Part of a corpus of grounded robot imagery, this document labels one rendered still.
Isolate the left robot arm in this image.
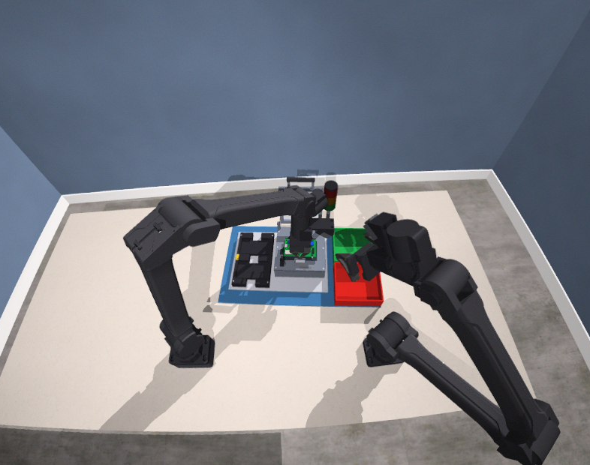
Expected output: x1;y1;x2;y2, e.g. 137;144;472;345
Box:
123;185;334;365

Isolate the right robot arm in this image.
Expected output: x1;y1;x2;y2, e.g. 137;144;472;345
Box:
363;212;561;465

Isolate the red bin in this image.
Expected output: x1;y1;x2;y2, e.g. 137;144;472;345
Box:
333;262;384;306

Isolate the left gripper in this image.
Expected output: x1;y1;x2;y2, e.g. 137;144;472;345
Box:
289;223;311;259

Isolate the green bin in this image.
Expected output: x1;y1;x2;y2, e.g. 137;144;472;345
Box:
332;228;373;265

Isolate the green circuit board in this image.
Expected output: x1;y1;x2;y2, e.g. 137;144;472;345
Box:
284;238;316;257

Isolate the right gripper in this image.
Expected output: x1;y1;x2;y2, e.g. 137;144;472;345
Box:
335;232;395;283

